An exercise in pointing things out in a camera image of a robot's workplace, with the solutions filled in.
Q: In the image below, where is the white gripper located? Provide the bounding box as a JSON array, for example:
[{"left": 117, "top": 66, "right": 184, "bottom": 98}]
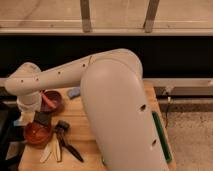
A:
[{"left": 17, "top": 94, "right": 42, "bottom": 124}]

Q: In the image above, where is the red bowl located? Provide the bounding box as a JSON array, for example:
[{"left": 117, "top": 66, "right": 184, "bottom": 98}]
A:
[{"left": 23, "top": 122, "right": 52, "bottom": 145}]

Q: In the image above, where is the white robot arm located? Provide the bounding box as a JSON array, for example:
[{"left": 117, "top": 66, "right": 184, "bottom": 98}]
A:
[{"left": 4, "top": 49, "right": 169, "bottom": 171}]

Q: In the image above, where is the red spatula in bowl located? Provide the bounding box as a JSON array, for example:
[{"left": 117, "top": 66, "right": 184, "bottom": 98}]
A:
[{"left": 41, "top": 92, "right": 56, "bottom": 109}]

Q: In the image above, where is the purple bowl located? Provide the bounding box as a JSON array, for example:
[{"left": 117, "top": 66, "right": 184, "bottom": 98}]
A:
[{"left": 41, "top": 91, "right": 62, "bottom": 113}]

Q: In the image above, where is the black chair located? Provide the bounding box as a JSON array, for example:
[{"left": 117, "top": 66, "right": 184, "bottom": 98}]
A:
[{"left": 0, "top": 101, "right": 24, "bottom": 171}]

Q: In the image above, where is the cream plastic spoon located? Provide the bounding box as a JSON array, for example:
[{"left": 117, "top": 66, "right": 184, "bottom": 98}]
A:
[{"left": 52, "top": 134, "right": 62, "bottom": 162}]

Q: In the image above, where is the cream plastic knife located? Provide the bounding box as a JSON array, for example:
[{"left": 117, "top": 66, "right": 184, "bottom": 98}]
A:
[{"left": 40, "top": 141, "right": 52, "bottom": 163}]

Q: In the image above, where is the blue sponge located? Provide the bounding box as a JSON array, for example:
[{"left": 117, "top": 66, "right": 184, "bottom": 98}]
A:
[{"left": 67, "top": 87, "right": 80, "bottom": 99}]

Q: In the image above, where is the green plastic tray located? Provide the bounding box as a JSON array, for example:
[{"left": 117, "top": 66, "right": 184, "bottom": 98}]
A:
[{"left": 152, "top": 111, "right": 172, "bottom": 163}]

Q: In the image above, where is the black handled brush tool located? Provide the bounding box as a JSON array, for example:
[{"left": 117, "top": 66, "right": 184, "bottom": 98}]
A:
[{"left": 54, "top": 120, "right": 84, "bottom": 162}]

